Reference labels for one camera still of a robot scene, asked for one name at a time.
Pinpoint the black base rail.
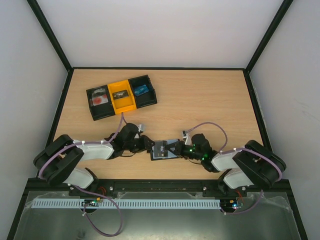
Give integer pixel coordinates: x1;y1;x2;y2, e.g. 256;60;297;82
26;177;292;201

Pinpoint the grey vip card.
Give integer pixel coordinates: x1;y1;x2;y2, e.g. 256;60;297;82
152;140;168;159

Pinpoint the black cage frame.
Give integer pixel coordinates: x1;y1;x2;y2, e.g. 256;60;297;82
6;0;320;240

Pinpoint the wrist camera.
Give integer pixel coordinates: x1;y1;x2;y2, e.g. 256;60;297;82
182;130;192;146
134;124;145;139

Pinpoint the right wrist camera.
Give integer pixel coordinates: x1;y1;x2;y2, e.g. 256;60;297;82
182;130;192;146

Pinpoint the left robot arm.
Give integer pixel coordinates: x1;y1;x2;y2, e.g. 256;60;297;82
33;123;155;189

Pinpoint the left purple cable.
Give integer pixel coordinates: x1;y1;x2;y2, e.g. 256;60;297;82
38;112;130;236

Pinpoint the yellow bin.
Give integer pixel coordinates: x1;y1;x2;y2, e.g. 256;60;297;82
107;79;137;115

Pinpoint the light blue cable duct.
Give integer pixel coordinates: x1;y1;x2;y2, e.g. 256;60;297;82
31;198;221;210

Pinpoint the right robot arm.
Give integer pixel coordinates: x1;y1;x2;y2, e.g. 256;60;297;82
161;133;287;196

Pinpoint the red white card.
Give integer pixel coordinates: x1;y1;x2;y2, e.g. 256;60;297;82
91;87;110;106

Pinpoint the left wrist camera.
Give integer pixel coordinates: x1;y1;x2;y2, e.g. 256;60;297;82
134;124;145;139

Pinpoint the black card holder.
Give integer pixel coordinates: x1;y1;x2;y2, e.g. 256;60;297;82
150;139;180;161

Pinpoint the dark picture card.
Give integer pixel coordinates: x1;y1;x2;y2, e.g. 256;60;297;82
112;89;129;100

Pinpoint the black bin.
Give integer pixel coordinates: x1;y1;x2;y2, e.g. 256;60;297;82
128;75;158;109
86;85;115;121

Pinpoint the blue card in bin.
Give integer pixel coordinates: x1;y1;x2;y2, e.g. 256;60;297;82
133;84;149;97

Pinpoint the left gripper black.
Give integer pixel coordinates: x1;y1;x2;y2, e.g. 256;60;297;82
124;134;155;153

